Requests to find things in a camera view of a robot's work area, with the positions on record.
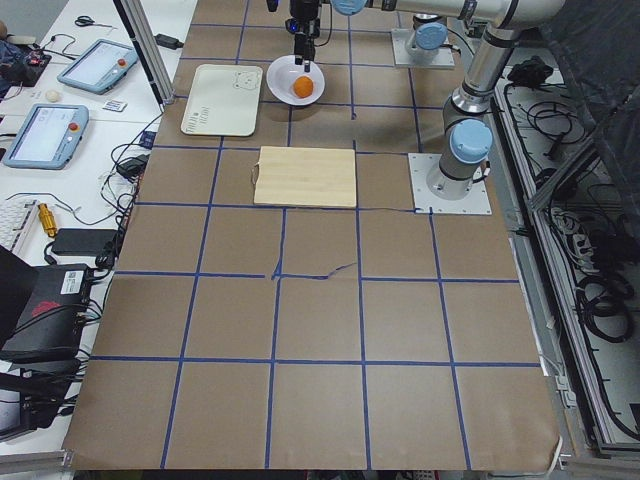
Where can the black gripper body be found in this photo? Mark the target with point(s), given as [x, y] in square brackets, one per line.
[303, 24]

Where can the white round plate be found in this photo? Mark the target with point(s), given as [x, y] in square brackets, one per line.
[281, 75]

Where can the orange fruit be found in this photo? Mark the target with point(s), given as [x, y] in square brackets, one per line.
[303, 86]

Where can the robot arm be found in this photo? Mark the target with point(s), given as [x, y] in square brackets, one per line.
[400, 10]
[468, 140]

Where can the cream bear tray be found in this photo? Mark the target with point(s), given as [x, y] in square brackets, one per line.
[223, 101]

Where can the wooden cutting board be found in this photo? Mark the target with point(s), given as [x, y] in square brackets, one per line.
[306, 177]

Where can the upper teach pendant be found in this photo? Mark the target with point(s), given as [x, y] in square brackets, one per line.
[100, 67]

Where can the teach pendant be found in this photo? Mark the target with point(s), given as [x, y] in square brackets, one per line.
[100, 67]
[48, 137]

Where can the lower teach pendant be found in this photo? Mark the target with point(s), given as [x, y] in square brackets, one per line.
[48, 137]

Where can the black power adapter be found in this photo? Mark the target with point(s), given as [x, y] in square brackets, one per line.
[100, 243]

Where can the yellow metal tool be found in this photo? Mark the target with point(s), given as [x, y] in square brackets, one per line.
[47, 220]

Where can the white keyboard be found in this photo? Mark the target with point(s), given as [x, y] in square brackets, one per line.
[17, 217]

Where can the white power strip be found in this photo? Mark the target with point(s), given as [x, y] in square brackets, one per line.
[580, 248]

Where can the black electronics box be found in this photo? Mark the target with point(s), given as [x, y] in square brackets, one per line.
[42, 309]

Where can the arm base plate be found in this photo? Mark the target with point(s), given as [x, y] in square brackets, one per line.
[434, 193]
[422, 47]

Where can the aluminium frame post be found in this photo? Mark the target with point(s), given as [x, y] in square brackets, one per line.
[133, 17]

